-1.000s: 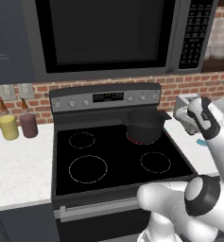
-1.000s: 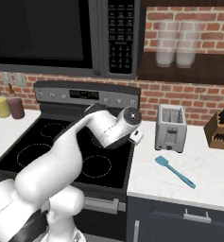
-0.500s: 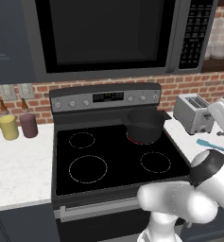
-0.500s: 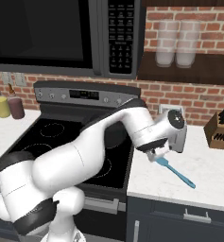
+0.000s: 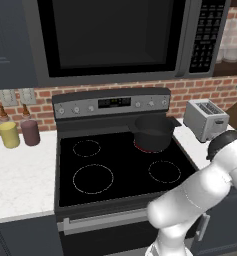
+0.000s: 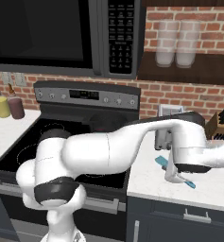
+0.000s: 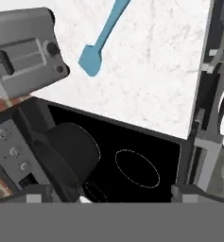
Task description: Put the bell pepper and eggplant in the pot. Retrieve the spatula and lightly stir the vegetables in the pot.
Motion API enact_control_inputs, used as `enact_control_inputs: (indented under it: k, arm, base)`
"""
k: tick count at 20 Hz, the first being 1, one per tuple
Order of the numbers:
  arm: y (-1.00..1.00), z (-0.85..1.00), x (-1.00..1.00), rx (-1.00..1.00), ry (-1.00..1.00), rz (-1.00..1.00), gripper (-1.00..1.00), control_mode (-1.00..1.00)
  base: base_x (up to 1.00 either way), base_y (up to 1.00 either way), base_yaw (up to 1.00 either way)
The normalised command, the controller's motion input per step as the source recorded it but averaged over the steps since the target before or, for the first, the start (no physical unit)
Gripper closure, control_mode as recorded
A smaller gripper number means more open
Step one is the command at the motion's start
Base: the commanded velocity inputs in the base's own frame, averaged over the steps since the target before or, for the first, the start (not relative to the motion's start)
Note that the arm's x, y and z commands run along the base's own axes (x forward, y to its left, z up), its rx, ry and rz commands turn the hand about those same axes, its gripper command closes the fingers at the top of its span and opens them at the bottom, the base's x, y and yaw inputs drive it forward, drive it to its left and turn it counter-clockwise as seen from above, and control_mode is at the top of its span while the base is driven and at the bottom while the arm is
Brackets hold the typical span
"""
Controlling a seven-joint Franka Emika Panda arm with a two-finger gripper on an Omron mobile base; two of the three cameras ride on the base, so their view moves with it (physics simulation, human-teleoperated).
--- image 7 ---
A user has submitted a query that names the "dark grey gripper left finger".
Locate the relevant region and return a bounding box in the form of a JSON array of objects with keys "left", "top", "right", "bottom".
[{"left": 0, "top": 183, "right": 55, "bottom": 203}]

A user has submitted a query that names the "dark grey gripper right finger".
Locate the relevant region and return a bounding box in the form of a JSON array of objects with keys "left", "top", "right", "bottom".
[{"left": 170, "top": 184, "right": 224, "bottom": 203}]

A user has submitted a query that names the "black pot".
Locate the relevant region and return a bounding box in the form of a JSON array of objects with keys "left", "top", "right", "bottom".
[{"left": 30, "top": 122, "right": 102, "bottom": 203}]

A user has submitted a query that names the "blue spatula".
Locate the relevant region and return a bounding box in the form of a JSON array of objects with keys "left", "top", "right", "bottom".
[{"left": 78, "top": 0, "right": 132, "bottom": 78}]

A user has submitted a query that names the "grey stove knob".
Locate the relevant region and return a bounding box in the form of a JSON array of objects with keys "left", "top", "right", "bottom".
[
  {"left": 9, "top": 147, "right": 22, "bottom": 159},
  {"left": 19, "top": 161, "right": 31, "bottom": 172},
  {"left": 0, "top": 128, "right": 11, "bottom": 142}
]

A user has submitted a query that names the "grey stove control panel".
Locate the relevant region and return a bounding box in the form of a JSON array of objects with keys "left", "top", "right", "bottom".
[{"left": 0, "top": 116, "right": 52, "bottom": 194}]

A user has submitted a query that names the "black hob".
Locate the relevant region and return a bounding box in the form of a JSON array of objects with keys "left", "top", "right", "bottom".
[{"left": 46, "top": 103, "right": 182, "bottom": 203}]

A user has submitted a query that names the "grey cupboard handle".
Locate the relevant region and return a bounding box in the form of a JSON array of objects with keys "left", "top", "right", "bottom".
[
  {"left": 200, "top": 46, "right": 224, "bottom": 74},
  {"left": 193, "top": 131, "right": 224, "bottom": 192}
]

